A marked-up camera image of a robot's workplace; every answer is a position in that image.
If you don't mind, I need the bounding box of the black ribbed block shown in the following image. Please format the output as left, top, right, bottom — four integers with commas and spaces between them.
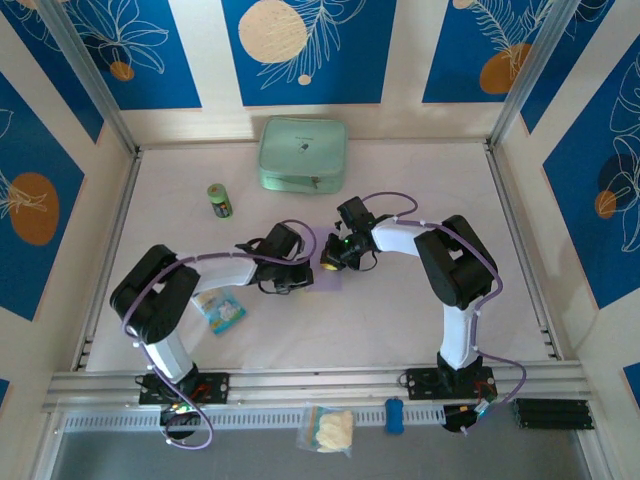
513, 397, 596, 431

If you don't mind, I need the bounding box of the small blue block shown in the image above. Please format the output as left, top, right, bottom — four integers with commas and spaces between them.
384, 396, 406, 435

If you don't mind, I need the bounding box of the slotted grey cable duct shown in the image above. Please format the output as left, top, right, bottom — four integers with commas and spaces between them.
62, 403, 519, 434

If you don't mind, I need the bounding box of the blue white snack packet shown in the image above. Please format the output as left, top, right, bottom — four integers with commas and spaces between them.
192, 287, 248, 336

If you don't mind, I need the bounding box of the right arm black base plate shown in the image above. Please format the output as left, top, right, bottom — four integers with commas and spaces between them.
399, 367, 499, 401

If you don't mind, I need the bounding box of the aluminium frame post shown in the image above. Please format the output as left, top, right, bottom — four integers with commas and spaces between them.
487, 0, 584, 149
37, 0, 142, 157

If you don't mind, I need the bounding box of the grey metal panel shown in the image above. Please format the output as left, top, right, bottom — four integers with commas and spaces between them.
49, 428, 601, 480

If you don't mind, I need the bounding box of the aluminium table side rail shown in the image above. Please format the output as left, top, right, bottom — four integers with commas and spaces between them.
72, 149, 144, 372
484, 142, 564, 362

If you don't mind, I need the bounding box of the aluminium mounting rail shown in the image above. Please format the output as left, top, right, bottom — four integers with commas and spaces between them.
42, 360, 594, 414

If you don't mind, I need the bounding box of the mint green zip pouch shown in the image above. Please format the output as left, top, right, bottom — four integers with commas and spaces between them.
257, 116, 350, 196

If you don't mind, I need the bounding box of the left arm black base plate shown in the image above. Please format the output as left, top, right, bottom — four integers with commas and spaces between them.
138, 372, 231, 406

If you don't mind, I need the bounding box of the small green can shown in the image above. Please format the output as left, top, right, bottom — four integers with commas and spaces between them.
207, 182, 235, 220

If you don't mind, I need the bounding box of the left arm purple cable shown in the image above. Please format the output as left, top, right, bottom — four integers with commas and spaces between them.
122, 219, 319, 451

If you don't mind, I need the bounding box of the clear bag of crackers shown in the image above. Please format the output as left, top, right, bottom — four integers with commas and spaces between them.
295, 403, 356, 457

